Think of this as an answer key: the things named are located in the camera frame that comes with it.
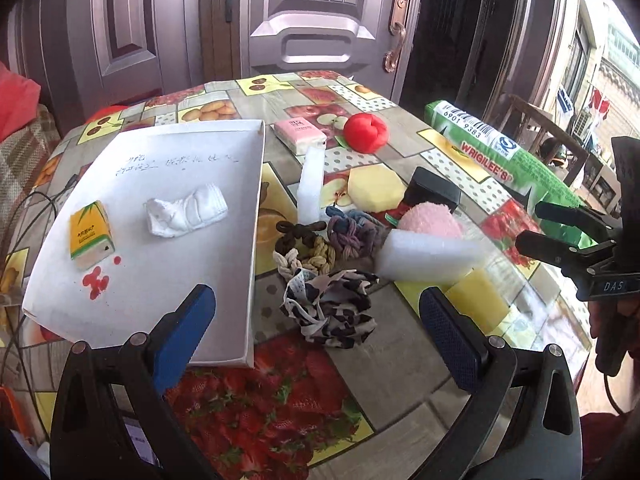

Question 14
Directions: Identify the pale yellow foam piece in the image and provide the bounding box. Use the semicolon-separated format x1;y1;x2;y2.
347;164;407;213

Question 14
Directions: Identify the green Wrigley's gum pack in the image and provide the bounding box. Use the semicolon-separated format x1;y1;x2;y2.
424;99;608;248

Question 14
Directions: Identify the yellow tissue pack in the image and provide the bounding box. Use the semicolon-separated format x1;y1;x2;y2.
68;200;116;271

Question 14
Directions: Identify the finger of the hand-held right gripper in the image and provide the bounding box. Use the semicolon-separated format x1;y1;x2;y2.
515;230;619;279
534;201;623;234

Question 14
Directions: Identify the black box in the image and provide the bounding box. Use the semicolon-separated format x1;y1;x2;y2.
404;166;462;213

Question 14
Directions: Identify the person's red clothing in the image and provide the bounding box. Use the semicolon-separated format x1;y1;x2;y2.
580;405;640;476

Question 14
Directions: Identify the purple metal door leaf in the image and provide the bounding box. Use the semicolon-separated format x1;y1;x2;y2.
40;0;201;111

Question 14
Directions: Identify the pink fluffy ball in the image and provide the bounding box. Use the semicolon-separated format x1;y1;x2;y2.
397;201;463;241

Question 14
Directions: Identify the white foam block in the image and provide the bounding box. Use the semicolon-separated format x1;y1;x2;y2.
375;230;483;281

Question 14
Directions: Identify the copper door handle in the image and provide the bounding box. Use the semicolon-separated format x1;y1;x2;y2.
382;0;416;73

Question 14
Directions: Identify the blue grey braided hair tie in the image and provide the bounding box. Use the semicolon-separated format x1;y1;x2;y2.
325;205;373;227

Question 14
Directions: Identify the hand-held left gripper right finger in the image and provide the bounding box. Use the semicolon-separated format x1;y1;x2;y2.
419;286;583;480

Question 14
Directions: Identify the white braided hair tie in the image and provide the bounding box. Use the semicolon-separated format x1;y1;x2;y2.
273;249;303;281

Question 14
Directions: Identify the cow print scrunchie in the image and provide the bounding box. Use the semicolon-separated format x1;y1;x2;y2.
280;267;381;350

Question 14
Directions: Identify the building outside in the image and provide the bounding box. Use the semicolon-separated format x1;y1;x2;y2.
555;0;640;211

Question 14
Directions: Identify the yellow sponge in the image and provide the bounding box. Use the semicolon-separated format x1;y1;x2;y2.
445;267;510;335

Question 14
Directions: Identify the purple metal door with handle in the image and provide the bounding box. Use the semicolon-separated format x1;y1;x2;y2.
197;0;426;106

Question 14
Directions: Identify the fruit print tablecloth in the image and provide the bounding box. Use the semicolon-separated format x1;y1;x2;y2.
0;70;593;480

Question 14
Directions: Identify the white sock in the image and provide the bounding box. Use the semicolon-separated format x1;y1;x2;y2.
144;184;229;239

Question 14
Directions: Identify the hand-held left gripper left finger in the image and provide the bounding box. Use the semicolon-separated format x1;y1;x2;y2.
50;284;217;480

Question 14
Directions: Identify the red plush apple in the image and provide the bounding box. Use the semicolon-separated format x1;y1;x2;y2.
342;112;391;155

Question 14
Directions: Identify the wooden chair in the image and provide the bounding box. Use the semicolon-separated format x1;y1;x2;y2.
492;92;591;188

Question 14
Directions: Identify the white foam strip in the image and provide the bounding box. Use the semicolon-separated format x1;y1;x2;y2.
297;146;326;223

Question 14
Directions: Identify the plaid blanket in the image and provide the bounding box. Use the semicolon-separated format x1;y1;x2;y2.
0;105;63;241

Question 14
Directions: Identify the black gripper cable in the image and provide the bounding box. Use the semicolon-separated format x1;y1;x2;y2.
604;372;626;416

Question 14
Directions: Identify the orange item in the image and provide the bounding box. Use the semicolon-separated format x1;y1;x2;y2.
0;385;33;433

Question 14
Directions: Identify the beige braided hair tie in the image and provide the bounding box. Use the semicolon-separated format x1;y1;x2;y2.
300;237;337;273

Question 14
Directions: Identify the pink tissue pack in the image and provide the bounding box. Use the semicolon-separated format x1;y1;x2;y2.
272;117;328;156

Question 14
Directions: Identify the white shallow cardboard box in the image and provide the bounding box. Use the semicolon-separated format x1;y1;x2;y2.
22;119;266;368

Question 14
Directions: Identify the dark brown braided hair tie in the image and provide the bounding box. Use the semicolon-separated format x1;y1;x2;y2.
275;220;328;257

